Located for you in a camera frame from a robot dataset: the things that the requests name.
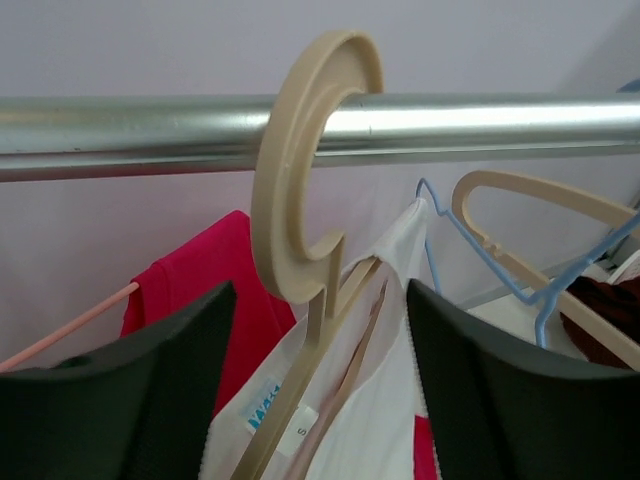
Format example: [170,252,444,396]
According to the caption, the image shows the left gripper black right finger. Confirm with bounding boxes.
[407,280,639,479]

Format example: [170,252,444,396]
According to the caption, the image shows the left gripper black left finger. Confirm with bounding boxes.
[1,283,236,479]

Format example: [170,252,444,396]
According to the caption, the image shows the beige hanger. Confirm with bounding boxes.
[451,169,640,346]
[232,30,384,479]

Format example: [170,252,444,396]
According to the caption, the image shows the white t shirt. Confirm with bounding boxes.
[198,199,429,479]

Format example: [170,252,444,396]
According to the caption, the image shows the maroon t shirt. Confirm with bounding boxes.
[558,277,640,371]

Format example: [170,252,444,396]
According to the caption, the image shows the light blue wire hanger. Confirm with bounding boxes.
[415,79,640,350]

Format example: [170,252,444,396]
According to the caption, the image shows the pink magenta t shirt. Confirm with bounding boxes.
[119,209,436,480]

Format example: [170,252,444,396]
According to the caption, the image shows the white clothes rack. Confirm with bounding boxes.
[1,93,639,182]

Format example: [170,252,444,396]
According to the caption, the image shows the pink wire hanger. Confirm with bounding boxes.
[1,282,140,372]

